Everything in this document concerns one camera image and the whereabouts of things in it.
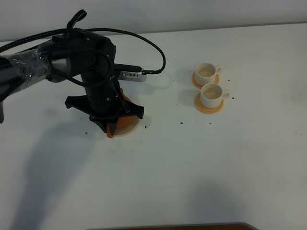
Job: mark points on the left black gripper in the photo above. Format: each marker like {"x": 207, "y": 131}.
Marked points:
{"x": 105, "y": 105}

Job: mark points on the far white teacup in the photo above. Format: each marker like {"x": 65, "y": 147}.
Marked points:
{"x": 206, "y": 73}

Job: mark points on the white teacup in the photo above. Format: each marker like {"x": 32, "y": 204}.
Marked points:
{"x": 206, "y": 73}
{"x": 212, "y": 94}

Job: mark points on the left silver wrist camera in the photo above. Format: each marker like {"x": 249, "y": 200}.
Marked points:
{"x": 130, "y": 73}

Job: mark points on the far orange cup coaster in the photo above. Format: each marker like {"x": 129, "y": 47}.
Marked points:
{"x": 217, "y": 79}

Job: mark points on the near white teacup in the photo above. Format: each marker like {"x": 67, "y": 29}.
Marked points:
{"x": 212, "y": 94}

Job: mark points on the near orange cup coaster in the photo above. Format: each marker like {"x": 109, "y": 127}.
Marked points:
{"x": 204, "y": 109}

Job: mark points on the round beige teapot coaster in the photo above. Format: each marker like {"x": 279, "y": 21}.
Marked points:
{"x": 126, "y": 126}

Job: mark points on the orange cup coaster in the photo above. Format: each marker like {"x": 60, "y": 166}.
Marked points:
{"x": 217, "y": 79}
{"x": 204, "y": 109}

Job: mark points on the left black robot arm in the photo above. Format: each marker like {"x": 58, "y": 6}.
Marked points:
{"x": 84, "y": 58}

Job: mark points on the brown clay teapot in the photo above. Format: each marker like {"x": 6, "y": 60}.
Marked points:
{"x": 108, "y": 128}

